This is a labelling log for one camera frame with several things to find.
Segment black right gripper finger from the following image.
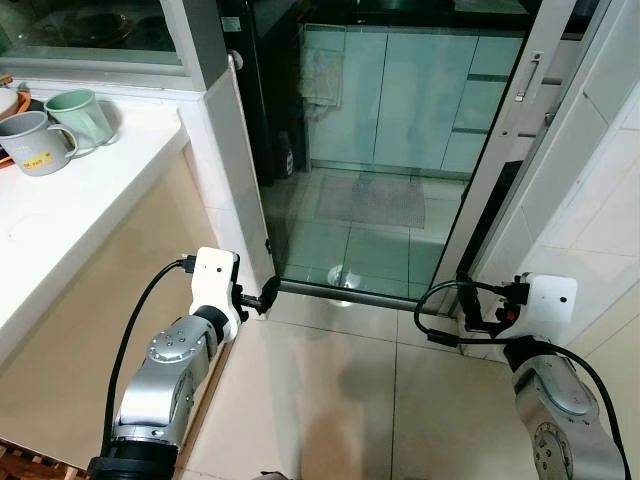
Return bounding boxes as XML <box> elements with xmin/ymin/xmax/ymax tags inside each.
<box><xmin>457</xmin><ymin>273</ymin><xmax>482</xmax><ymax>332</ymax></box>

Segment white counter end panel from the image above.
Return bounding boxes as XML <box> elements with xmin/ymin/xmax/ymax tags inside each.
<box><xmin>180</xmin><ymin>50</ymin><xmax>280</xmax><ymax>294</ymax></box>

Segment small dark bottle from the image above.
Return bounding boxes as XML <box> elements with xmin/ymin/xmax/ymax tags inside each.
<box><xmin>284</xmin><ymin>139</ymin><xmax>299</xmax><ymax>180</ymax></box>

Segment grey floor mat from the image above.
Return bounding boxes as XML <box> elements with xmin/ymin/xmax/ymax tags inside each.
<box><xmin>314</xmin><ymin>174</ymin><xmax>427</xmax><ymax>230</ymax></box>

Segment white framed glass sliding door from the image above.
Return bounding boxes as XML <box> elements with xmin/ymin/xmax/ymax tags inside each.
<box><xmin>255</xmin><ymin>0</ymin><xmax>613</xmax><ymax>303</ymax></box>

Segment tall black appliance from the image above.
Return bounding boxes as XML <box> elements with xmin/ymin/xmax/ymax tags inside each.
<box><xmin>218</xmin><ymin>0</ymin><xmax>307</xmax><ymax>187</ymax></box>

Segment pale kitchen cabinets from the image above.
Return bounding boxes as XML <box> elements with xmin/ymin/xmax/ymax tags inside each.
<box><xmin>300</xmin><ymin>24</ymin><xmax>527</xmax><ymax>177</ymax></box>

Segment hanging patterned towel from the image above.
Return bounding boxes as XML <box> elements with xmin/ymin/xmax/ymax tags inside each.
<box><xmin>299</xmin><ymin>44</ymin><xmax>347</xmax><ymax>107</ymax></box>

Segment pale green mug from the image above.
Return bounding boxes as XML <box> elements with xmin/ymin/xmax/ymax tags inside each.
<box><xmin>44</xmin><ymin>89</ymin><xmax>117</xmax><ymax>152</ymax></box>

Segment grey mug yellow label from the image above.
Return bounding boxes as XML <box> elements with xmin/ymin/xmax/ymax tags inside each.
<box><xmin>0</xmin><ymin>110</ymin><xmax>80</xmax><ymax>178</ymax></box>

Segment wooden slatted crate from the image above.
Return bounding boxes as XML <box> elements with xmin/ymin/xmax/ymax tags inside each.
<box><xmin>0</xmin><ymin>440</ymin><xmax>87</xmax><ymax>480</ymax></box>

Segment white bowl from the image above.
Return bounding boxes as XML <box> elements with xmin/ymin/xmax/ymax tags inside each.
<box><xmin>0</xmin><ymin>72</ymin><xmax>33</xmax><ymax>117</ymax></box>

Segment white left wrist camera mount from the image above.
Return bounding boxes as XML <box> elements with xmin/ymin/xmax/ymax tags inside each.
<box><xmin>190</xmin><ymin>247</ymin><xmax>244</xmax><ymax>341</ymax></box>

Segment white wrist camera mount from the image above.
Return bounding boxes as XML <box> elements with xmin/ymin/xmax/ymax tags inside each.
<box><xmin>190</xmin><ymin>247</ymin><xmax>244</xmax><ymax>341</ymax></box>
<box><xmin>515</xmin><ymin>272</ymin><xmax>579</xmax><ymax>346</ymax></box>

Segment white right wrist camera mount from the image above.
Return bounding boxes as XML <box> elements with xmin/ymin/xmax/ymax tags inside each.
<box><xmin>515</xmin><ymin>272</ymin><xmax>579</xmax><ymax>346</ymax></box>

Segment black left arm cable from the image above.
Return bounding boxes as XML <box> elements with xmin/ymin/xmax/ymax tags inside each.
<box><xmin>100</xmin><ymin>257</ymin><xmax>197</xmax><ymax>463</ymax></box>

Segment metal door track rail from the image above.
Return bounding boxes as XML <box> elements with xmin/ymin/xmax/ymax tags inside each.
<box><xmin>274</xmin><ymin>279</ymin><xmax>467</xmax><ymax>307</ymax></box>

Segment silver door handle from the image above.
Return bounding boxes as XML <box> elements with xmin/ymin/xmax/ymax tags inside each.
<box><xmin>514</xmin><ymin>51</ymin><xmax>542</xmax><ymax>104</ymax></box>

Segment glass fronted wall cabinet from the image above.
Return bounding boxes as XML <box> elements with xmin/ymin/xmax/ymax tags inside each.
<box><xmin>0</xmin><ymin>0</ymin><xmax>231</xmax><ymax>93</ymax></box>

